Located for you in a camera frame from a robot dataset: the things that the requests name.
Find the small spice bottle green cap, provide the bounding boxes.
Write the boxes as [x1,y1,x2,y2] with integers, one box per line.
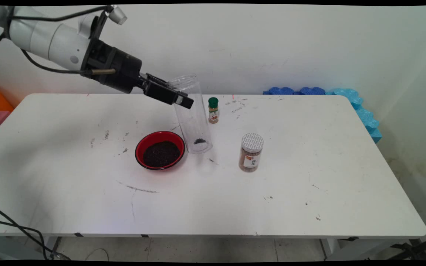
[208,97,219,124]

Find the black camera cable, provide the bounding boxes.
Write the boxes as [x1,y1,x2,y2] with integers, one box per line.
[0,5,110,23]

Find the clear plastic jar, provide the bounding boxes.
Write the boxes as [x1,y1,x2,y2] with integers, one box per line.
[168,74,213,154]

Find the cinnamon jar white printed lid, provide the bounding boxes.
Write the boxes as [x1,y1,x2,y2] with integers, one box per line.
[239,133,264,173]

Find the red bowl black rim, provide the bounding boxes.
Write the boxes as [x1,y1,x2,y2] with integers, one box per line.
[135,131,186,171]

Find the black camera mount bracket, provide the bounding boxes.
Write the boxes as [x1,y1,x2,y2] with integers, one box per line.
[87,10,109,42]

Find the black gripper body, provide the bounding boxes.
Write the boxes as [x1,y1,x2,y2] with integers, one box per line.
[81,39,151,95]

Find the black stand bars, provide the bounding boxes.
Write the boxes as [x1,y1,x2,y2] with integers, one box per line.
[387,235,426,261]

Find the black floor cables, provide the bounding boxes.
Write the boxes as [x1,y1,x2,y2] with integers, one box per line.
[0,201,71,261]

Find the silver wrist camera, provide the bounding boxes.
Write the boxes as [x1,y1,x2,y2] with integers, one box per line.
[108,5,128,25]

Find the white table leg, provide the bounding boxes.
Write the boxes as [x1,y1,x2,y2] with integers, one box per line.
[39,236,62,260]
[320,238,341,260]

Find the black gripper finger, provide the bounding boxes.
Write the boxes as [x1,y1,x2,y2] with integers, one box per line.
[141,78,195,110]
[145,73,173,89]

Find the light blue foam mat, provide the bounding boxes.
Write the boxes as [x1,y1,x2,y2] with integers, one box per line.
[328,88,383,144]

